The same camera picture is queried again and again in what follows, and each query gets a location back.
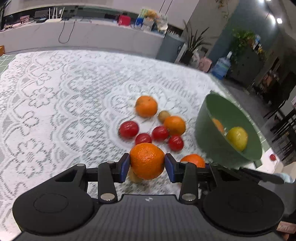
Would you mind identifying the orange mandarin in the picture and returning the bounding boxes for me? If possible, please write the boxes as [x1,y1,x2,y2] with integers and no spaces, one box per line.
[129,143,165,180]
[135,95,158,118]
[180,154,206,168]
[163,116,186,136]

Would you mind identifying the green plastic bowl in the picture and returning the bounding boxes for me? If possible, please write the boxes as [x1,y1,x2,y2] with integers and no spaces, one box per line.
[195,93,262,169]

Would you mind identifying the yellow green mango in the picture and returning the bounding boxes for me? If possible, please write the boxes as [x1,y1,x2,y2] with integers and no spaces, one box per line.
[226,126,248,152]

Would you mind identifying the brown kiwi fruit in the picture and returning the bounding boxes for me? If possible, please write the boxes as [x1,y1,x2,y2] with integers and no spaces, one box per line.
[158,110,171,123]

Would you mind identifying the white lace tablecloth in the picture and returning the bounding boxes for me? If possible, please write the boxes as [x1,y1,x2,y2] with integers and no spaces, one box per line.
[1,50,232,240]

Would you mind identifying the small red fruit on paper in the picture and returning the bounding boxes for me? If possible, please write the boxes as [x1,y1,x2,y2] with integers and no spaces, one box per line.
[269,154,276,161]

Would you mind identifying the blue water jug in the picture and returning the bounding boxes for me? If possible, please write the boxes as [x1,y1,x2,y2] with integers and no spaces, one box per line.
[211,51,232,80]

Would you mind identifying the pink piggy appliance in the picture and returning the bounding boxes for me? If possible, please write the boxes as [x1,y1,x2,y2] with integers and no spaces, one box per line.
[198,57,212,73]

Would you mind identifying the dark cabinet with plants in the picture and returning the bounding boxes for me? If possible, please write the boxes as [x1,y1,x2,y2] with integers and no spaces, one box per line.
[226,29,266,87]

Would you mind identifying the grey green trash bin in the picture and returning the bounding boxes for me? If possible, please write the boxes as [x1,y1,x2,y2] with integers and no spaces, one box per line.
[156,33,187,63]

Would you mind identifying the potted long leaf plant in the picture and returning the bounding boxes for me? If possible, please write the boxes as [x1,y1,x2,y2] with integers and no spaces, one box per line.
[181,21,212,65]

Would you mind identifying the white tv console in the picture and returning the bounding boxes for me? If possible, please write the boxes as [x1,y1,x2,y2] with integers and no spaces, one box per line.
[1,20,164,58]

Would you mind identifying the red box on console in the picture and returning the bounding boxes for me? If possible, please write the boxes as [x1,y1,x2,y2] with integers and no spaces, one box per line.
[117,15,131,26]

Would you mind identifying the green checked table mat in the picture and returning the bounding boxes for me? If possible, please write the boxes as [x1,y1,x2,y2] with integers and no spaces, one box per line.
[0,54,16,75]

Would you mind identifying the white wifi router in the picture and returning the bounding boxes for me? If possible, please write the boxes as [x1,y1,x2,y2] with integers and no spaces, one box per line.
[46,7,65,23]

